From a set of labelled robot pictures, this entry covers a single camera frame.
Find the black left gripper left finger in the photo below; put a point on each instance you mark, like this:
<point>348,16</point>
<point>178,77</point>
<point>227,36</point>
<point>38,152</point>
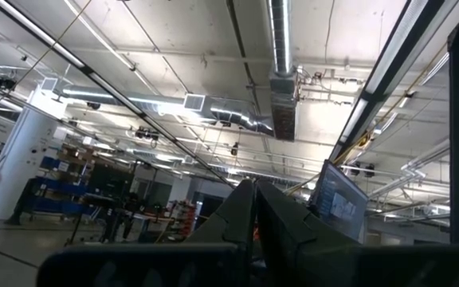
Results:
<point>233,215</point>

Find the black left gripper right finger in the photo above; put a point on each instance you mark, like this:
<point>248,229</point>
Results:
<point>285,227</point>

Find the monitor with lit screen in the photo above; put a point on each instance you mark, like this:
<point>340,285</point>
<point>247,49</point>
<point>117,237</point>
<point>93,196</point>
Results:
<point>339,203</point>

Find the black ceiling-hung device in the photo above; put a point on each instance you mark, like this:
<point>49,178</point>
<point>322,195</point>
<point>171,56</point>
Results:
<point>369,170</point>
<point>147,133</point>
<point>1,83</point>

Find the dark workbench with equipment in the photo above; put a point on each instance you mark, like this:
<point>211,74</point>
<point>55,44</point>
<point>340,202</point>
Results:
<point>106,179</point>

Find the blue storage rack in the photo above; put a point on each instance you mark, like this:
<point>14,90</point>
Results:
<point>54,201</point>

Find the LED light bar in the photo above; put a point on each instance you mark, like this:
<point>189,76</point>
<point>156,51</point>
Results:
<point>38,33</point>
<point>389,60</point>

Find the white round pillar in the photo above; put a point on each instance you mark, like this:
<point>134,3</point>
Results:
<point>18,167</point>

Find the long silver duct with grilles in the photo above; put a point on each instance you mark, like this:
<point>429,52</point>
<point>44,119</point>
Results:
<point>229,115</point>

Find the silver spiral duct with box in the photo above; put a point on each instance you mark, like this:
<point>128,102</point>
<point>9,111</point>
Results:
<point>283,103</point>

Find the black dome camera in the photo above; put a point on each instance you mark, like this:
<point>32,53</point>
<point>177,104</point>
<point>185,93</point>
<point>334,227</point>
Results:
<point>94,106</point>

